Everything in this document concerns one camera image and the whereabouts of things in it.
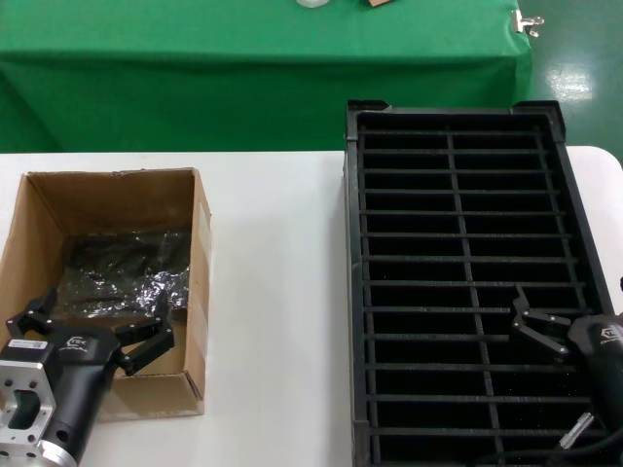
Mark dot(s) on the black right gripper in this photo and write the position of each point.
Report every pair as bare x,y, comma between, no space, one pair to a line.
603,350

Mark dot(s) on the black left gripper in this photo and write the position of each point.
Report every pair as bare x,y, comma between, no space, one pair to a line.
83,355

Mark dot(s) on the grey antistatic plastic bag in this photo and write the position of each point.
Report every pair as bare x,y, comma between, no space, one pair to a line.
121,262

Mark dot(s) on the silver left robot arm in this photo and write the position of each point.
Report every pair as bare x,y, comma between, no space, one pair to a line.
48,455

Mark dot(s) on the brown cardboard box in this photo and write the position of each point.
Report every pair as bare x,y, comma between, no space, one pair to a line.
44,219

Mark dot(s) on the black slotted plastic container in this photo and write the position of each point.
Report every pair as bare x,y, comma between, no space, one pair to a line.
409,243

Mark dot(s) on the silver metal binder clip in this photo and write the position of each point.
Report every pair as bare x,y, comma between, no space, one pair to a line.
523,22

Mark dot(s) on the green tablecloth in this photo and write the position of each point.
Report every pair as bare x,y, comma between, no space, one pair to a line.
243,73

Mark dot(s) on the small brown cardboard piece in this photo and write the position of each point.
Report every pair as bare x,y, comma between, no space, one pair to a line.
379,2

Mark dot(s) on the clear plastic item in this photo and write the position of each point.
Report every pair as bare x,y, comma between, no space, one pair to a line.
311,3

